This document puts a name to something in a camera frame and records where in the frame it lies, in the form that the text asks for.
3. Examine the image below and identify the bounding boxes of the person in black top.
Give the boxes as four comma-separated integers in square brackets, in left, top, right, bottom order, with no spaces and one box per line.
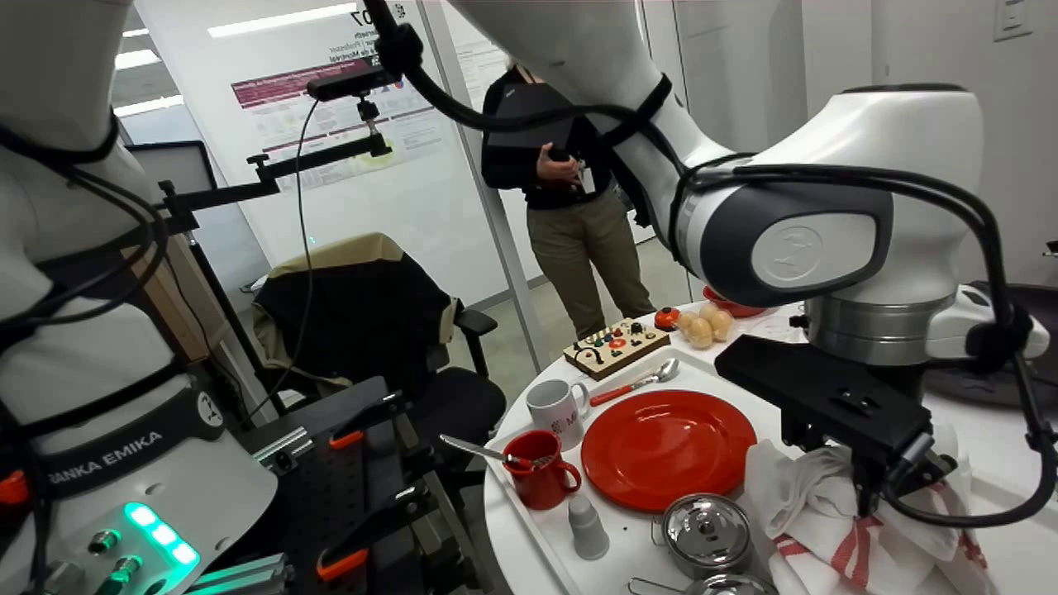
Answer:
[482,115,653,338]

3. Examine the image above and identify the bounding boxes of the bread rolls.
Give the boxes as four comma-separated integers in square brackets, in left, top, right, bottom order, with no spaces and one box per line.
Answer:
[676,306,733,350]

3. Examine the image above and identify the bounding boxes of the black office chair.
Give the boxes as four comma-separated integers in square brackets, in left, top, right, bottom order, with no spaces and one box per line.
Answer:
[253,230,506,444]

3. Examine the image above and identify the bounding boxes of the metal knife in mug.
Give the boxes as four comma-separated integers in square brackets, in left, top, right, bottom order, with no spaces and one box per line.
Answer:
[438,432,517,462]

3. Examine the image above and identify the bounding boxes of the white towel with red stripes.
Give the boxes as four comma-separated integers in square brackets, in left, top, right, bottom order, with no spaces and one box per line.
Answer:
[744,444,998,595]

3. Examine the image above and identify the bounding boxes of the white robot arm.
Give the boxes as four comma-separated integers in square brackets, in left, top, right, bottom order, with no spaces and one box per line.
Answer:
[0,0,1027,447]

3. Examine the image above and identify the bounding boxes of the small steel pot with handle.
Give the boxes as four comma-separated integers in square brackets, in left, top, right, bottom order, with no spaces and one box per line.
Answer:
[624,572,775,595]

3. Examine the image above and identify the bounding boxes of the white mug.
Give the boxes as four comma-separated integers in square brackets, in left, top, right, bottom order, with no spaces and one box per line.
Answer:
[524,379,587,432]

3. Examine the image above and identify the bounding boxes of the red mug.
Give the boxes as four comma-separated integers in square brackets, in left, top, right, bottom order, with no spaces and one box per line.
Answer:
[506,428,582,509]

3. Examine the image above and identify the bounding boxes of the small steel lidded pot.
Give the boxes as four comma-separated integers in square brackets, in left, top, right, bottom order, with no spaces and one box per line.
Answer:
[662,493,750,579]

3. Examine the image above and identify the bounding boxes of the robot control base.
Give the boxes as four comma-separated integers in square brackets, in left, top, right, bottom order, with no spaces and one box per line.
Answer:
[0,294,282,595]

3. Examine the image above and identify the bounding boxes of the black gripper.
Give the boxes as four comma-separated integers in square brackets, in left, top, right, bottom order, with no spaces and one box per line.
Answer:
[714,335,956,519]

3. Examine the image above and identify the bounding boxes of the red plate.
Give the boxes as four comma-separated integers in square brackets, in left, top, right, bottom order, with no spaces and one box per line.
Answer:
[582,390,756,511]

